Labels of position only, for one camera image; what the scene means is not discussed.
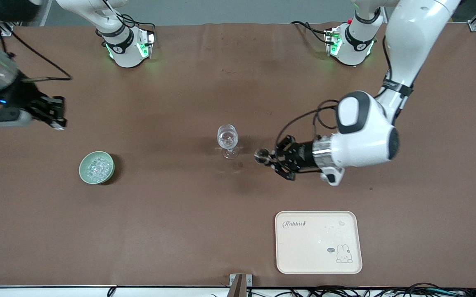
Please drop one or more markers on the clear ice cube pile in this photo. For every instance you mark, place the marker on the clear ice cube pile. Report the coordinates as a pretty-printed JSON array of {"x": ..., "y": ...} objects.
[{"x": 97, "y": 168}]

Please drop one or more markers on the steel double jigger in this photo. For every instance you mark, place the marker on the steel double jigger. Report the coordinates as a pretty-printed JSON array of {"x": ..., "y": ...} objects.
[{"x": 261, "y": 155}]

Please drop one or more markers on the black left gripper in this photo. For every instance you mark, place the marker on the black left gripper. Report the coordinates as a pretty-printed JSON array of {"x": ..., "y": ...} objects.
[{"x": 302, "y": 156}]

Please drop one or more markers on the green ceramic bowl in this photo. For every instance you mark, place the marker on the green ceramic bowl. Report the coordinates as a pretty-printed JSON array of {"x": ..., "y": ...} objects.
[{"x": 83, "y": 171}]

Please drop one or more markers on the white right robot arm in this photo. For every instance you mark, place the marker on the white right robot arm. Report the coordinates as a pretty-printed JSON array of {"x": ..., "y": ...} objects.
[{"x": 124, "y": 51}]

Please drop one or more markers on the cream rabbit print tray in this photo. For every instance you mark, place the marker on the cream rabbit print tray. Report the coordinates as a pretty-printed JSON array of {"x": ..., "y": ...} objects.
[{"x": 318, "y": 247}]

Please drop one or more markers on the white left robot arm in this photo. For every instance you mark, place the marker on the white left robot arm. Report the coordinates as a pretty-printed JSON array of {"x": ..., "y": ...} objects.
[{"x": 365, "y": 136}]

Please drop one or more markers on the clear stemmed wine glass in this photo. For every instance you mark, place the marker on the clear stemmed wine glass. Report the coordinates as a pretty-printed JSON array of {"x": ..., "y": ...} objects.
[{"x": 227, "y": 138}]

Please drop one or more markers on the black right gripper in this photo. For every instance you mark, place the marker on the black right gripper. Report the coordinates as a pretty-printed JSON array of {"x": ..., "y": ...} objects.
[{"x": 22, "y": 97}]

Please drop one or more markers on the brown table cover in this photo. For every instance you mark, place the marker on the brown table cover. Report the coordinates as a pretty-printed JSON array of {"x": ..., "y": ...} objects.
[{"x": 180, "y": 103}]

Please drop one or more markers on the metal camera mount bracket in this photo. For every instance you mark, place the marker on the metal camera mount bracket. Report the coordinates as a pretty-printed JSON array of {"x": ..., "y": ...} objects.
[{"x": 240, "y": 284}]

